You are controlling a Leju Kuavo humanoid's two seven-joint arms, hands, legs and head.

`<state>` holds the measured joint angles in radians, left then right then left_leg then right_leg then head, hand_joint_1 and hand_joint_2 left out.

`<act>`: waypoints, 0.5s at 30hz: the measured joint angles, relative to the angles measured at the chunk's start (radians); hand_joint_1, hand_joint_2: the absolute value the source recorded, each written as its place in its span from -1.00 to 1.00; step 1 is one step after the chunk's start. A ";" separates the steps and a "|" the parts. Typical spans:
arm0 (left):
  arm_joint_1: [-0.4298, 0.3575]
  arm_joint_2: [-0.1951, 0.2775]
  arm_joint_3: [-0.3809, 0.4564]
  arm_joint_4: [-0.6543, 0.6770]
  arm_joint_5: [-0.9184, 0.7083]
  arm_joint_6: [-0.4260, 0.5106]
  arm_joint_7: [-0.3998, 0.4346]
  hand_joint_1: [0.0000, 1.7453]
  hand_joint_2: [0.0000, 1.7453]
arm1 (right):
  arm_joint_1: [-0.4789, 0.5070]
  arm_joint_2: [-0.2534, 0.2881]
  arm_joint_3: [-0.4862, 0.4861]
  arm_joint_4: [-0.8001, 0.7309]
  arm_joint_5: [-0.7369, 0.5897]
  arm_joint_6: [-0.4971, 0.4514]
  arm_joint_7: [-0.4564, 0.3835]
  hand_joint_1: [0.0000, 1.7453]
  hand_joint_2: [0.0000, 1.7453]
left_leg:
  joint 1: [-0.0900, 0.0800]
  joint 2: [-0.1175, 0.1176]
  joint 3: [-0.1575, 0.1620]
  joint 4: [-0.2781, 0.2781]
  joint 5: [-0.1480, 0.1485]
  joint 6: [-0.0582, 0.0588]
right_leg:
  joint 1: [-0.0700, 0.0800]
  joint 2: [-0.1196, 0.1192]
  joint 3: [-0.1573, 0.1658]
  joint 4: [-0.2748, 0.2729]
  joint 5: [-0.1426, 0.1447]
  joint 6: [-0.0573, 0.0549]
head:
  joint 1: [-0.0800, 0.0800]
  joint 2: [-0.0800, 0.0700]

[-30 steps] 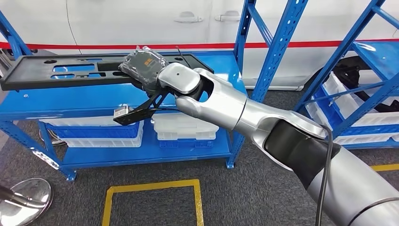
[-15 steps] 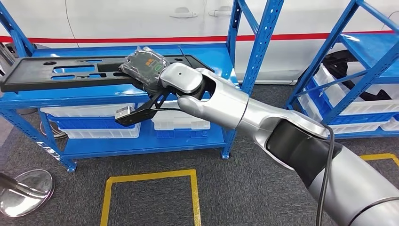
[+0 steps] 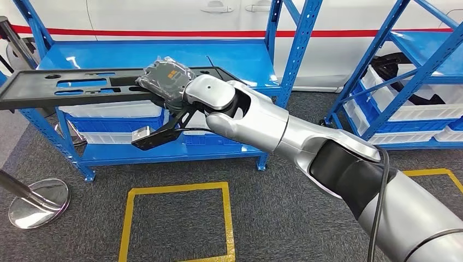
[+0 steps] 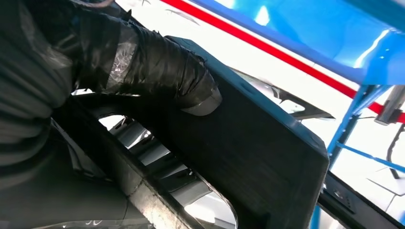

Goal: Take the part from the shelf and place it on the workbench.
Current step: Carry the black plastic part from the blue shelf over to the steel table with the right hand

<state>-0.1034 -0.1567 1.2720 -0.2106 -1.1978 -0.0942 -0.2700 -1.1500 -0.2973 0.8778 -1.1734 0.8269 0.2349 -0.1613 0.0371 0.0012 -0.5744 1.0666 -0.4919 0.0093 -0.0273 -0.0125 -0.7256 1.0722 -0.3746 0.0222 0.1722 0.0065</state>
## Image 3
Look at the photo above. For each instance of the long black plastic panel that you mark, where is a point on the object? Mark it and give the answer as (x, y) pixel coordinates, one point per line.
(29, 88)

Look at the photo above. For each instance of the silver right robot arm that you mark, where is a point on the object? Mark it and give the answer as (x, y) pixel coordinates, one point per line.
(260, 119)

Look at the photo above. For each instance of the blue metal shelf rack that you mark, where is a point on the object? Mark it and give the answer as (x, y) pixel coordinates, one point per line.
(427, 47)
(235, 58)

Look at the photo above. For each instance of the black rubber car part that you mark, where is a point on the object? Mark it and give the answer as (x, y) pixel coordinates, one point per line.
(389, 65)

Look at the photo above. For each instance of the yellow floor tape square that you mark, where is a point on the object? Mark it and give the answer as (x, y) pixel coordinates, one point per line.
(427, 173)
(181, 188)

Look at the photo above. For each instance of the red barrier belt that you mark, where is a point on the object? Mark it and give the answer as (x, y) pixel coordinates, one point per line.
(144, 33)

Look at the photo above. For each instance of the white car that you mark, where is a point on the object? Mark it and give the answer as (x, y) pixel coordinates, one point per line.
(144, 14)

